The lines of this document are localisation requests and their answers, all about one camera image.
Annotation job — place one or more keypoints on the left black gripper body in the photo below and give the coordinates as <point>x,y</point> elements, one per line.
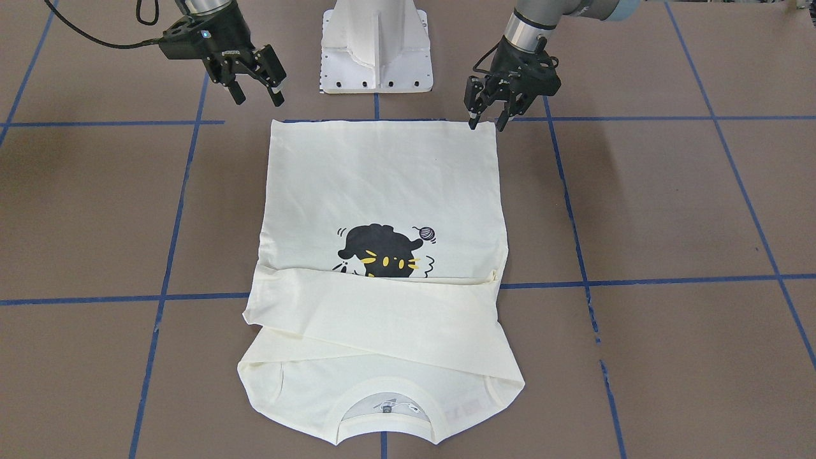
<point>512,57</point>

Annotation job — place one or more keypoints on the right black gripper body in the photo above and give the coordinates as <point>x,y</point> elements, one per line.
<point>233,36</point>

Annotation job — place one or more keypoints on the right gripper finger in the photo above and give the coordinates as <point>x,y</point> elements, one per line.
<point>271,72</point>
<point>234,88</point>

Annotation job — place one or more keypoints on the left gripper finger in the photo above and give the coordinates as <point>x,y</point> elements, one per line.
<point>478,97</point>
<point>515,105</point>

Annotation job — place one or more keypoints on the cream long-sleeve cat shirt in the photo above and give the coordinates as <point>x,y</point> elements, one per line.
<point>380,260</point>

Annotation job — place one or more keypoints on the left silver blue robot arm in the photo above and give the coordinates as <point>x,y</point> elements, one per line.
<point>534,19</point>

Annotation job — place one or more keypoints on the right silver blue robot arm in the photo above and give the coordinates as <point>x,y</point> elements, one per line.
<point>195,8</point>

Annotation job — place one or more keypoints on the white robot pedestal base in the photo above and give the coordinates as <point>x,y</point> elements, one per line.
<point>375,47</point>

